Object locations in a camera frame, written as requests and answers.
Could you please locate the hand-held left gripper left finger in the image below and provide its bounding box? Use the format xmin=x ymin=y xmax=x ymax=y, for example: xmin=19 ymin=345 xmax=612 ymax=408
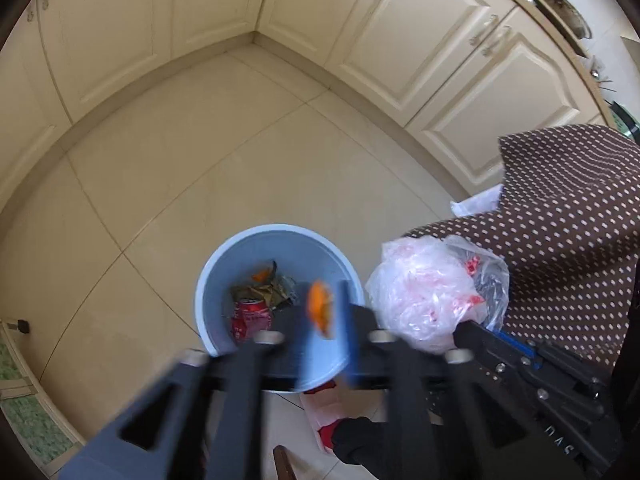
xmin=60 ymin=280 xmax=331 ymax=480

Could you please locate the steel wok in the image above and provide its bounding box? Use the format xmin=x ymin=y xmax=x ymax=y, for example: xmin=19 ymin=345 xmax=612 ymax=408
xmin=522 ymin=0 xmax=594 ymax=42

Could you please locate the red soda can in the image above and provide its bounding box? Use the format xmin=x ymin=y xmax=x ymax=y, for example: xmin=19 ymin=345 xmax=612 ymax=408
xmin=230 ymin=297 xmax=274 ymax=344

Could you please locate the orange snack piece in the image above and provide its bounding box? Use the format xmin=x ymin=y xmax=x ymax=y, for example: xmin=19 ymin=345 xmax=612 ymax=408
xmin=307 ymin=280 xmax=337 ymax=342

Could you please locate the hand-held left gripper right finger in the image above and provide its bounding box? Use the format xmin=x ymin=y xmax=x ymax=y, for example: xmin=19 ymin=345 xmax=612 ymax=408
xmin=339 ymin=280 xmax=586 ymax=480

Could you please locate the brown wooden stick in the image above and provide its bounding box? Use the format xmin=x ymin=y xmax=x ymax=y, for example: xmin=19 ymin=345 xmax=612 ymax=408
xmin=273 ymin=446 xmax=297 ymax=480

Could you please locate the brown polka dot tablecloth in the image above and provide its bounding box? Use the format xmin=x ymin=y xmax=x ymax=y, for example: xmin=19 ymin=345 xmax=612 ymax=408
xmin=402 ymin=124 xmax=640 ymax=376

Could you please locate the blue trash bin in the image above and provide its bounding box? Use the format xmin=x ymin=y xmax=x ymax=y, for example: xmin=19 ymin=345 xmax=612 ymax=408
xmin=195 ymin=223 xmax=365 ymax=393

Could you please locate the clear plastic bag red print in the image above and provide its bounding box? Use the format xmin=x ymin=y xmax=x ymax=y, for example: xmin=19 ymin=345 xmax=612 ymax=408
xmin=365 ymin=234 xmax=511 ymax=354

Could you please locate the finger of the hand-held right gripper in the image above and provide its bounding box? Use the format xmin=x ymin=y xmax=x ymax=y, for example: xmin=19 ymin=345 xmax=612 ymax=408
xmin=452 ymin=320 xmax=547 ymax=392
xmin=521 ymin=341 xmax=607 ymax=402

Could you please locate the person's black trouser leg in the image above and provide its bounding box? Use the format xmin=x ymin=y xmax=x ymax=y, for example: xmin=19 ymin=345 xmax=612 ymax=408
xmin=331 ymin=415 xmax=441 ymax=480

